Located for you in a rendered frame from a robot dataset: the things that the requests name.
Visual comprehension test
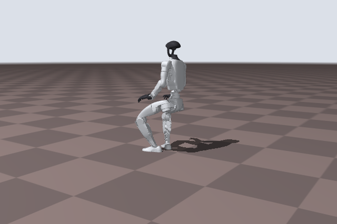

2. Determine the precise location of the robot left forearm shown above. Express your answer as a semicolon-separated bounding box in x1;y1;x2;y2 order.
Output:
149;80;162;100

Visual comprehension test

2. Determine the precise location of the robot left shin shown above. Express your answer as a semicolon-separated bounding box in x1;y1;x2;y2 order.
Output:
135;118;157;148

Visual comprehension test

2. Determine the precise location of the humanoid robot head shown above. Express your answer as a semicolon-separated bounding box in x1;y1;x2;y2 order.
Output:
165;41;181;60

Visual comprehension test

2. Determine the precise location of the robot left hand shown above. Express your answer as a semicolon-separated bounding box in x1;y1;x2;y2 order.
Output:
138;94;152;102

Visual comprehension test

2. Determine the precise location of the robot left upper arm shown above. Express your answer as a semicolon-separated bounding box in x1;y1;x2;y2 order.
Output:
160;60;172;88

